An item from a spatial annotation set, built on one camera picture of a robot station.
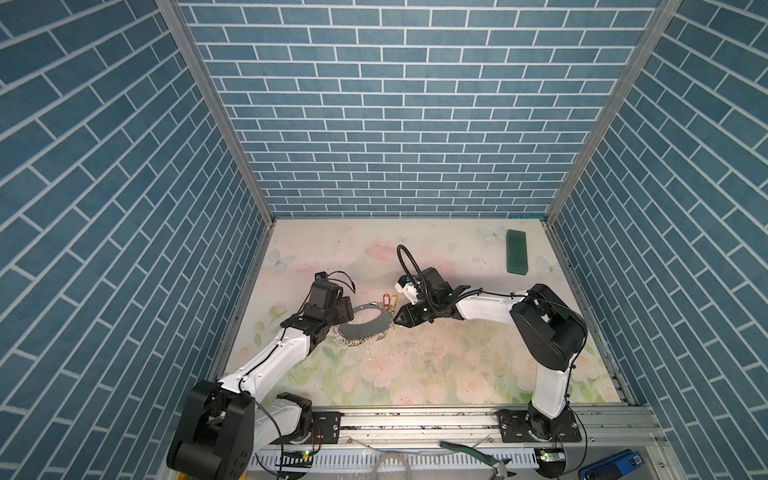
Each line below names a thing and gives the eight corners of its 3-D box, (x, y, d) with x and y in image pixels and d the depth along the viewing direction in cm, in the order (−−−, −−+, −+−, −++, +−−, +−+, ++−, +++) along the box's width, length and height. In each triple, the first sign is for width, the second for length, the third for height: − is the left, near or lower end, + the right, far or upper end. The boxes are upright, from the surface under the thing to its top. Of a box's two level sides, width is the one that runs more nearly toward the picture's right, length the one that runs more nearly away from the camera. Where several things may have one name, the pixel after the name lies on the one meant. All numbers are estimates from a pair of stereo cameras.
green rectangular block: (506, 272, 108) (509, 267, 105) (506, 234, 120) (508, 228, 118) (525, 275, 107) (528, 270, 104) (522, 236, 119) (525, 231, 117)
